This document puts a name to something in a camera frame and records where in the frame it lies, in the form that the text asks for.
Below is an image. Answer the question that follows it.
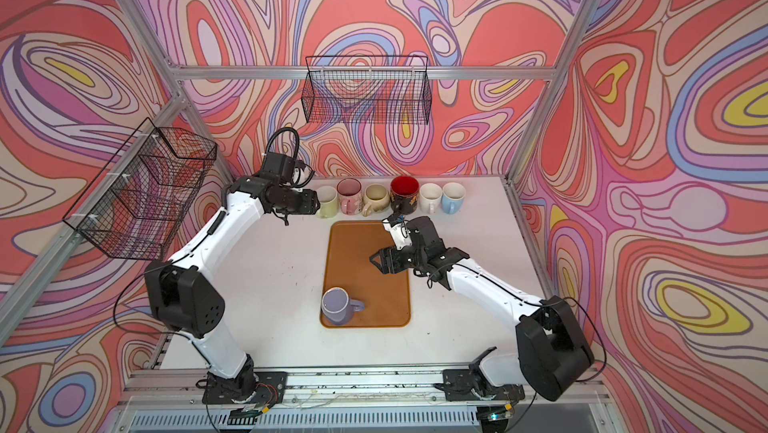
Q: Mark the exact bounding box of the light green mug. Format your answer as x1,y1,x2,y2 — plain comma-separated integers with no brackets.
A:
316,185,339,219

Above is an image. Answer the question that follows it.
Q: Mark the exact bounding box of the brown wooden tray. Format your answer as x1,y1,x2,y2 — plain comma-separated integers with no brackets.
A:
322,221,411,328

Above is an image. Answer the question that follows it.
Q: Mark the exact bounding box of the pink mug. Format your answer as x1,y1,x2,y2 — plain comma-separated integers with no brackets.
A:
336,178,363,216

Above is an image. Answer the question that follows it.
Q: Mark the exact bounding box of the beige speckled mug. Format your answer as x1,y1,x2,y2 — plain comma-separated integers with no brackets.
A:
362,183,390,217

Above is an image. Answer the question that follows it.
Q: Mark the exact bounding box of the purple mug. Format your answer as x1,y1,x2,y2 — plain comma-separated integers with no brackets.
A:
321,287,365,326

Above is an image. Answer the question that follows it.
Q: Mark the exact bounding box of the white mug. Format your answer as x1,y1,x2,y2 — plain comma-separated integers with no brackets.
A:
418,182,443,215

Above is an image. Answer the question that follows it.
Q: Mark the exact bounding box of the black patterned mug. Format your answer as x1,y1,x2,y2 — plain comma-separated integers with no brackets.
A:
390,175,420,215

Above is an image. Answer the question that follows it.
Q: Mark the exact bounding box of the light blue mug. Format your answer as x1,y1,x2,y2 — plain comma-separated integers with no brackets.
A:
441,182,466,215

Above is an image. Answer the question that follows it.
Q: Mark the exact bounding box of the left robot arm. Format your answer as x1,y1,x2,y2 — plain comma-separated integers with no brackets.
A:
144,153,320,403

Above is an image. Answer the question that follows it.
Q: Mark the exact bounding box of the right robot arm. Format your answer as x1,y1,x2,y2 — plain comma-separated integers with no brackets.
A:
369,215,594,402

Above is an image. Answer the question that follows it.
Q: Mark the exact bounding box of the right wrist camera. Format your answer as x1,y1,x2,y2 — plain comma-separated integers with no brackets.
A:
382,212,412,250

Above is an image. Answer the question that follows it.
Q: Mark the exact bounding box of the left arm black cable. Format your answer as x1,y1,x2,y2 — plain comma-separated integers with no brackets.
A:
263,126,316,188

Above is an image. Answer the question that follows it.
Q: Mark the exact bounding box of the black wire basket back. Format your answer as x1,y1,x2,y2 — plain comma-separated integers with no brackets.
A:
301,54,432,125

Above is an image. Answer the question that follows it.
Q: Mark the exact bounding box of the black wire basket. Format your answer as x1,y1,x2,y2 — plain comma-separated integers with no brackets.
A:
62,119,218,260
301,54,432,125

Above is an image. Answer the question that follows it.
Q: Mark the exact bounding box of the aluminium mounting rail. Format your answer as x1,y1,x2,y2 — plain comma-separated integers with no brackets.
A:
119,362,613,410

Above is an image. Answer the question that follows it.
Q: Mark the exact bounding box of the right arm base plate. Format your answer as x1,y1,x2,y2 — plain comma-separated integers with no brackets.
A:
433,367,526,404

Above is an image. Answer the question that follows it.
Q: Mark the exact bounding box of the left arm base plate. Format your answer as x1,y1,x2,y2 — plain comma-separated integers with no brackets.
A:
202,371,288,406

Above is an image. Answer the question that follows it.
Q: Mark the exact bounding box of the black wire basket left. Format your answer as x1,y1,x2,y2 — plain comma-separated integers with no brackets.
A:
62,119,218,260

